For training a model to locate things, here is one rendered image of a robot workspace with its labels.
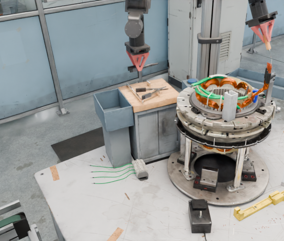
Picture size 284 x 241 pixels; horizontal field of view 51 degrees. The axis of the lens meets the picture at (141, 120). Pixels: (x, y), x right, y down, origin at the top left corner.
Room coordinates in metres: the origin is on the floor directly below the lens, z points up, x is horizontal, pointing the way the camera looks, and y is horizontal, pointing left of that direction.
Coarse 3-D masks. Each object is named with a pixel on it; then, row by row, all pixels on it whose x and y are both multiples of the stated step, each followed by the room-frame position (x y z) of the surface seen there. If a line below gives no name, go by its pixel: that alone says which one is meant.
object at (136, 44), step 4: (140, 36) 1.07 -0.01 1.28; (144, 36) 1.09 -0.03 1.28; (132, 40) 1.07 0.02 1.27; (136, 40) 1.07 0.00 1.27; (140, 40) 1.07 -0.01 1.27; (144, 40) 1.09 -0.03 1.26; (128, 44) 1.10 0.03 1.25; (132, 44) 1.07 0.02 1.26; (136, 44) 1.07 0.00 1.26; (140, 44) 1.07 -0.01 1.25; (144, 44) 1.09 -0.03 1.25; (132, 48) 1.05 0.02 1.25; (136, 48) 1.05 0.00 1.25; (140, 48) 1.04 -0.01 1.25; (144, 48) 1.05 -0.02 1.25; (148, 48) 1.06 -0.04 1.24; (136, 52) 1.04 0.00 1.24
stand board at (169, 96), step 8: (152, 80) 1.17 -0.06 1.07; (160, 80) 1.17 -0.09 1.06; (120, 88) 1.11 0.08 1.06; (128, 88) 1.10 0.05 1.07; (128, 96) 1.04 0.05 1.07; (152, 96) 1.02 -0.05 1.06; (160, 96) 1.02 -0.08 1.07; (168, 96) 1.02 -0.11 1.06; (176, 96) 1.01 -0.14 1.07; (136, 104) 0.97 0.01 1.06; (144, 104) 0.96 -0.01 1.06; (152, 104) 0.97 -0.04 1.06; (160, 104) 0.98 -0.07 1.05; (168, 104) 0.99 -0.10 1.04
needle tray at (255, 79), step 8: (232, 72) 1.21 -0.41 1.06; (240, 72) 1.24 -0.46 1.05; (248, 72) 1.22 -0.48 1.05; (256, 72) 1.20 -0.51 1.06; (248, 80) 1.11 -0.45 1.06; (256, 80) 1.19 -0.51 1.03; (280, 80) 1.13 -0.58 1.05; (280, 88) 1.03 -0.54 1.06; (272, 96) 1.04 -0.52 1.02; (280, 96) 1.02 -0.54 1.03
